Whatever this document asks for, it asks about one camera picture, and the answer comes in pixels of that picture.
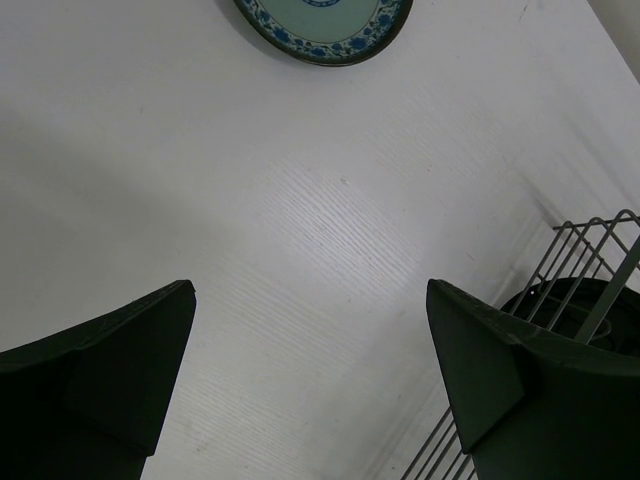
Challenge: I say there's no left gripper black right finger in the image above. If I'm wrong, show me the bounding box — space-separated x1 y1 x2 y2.
426 279 639 479

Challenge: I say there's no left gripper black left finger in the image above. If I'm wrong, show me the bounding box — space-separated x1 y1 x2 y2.
1 280 196 479

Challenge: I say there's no black plate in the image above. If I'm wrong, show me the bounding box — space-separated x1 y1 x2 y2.
501 278 639 358

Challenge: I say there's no blue patterned plate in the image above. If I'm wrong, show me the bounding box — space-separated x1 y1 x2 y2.
235 0 413 67

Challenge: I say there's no grey wire dish rack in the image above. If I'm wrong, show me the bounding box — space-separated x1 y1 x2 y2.
404 210 639 479

